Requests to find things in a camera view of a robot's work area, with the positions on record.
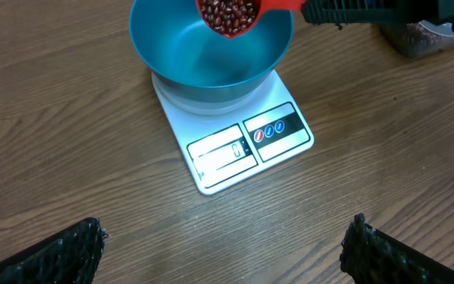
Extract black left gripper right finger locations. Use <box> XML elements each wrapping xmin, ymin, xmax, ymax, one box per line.
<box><xmin>340</xmin><ymin>214</ymin><xmax>454</xmax><ymax>284</ymax></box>

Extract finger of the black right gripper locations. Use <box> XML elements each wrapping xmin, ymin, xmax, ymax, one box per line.
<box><xmin>301</xmin><ymin>0</ymin><xmax>440</xmax><ymax>25</ymax></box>

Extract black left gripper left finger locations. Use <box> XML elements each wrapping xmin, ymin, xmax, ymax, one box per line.
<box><xmin>0</xmin><ymin>217</ymin><xmax>108</xmax><ymax>284</ymax></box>

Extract red scoop blue handle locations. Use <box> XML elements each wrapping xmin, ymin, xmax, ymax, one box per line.
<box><xmin>195</xmin><ymin>0</ymin><xmax>305</xmax><ymax>39</ymax></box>

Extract red beans in scoop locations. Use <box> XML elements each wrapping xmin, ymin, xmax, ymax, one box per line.
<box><xmin>197</xmin><ymin>0</ymin><xmax>260</xmax><ymax>36</ymax></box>

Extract teal blue bowl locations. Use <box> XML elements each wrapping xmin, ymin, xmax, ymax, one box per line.
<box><xmin>128</xmin><ymin>0</ymin><xmax>294</xmax><ymax>103</ymax></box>

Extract white digital kitchen scale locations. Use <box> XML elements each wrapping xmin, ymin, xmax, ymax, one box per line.
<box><xmin>151</xmin><ymin>71</ymin><xmax>314</xmax><ymax>196</ymax></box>

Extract clear plastic container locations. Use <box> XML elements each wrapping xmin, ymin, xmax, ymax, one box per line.
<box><xmin>378</xmin><ymin>21</ymin><xmax>454</xmax><ymax>58</ymax></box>

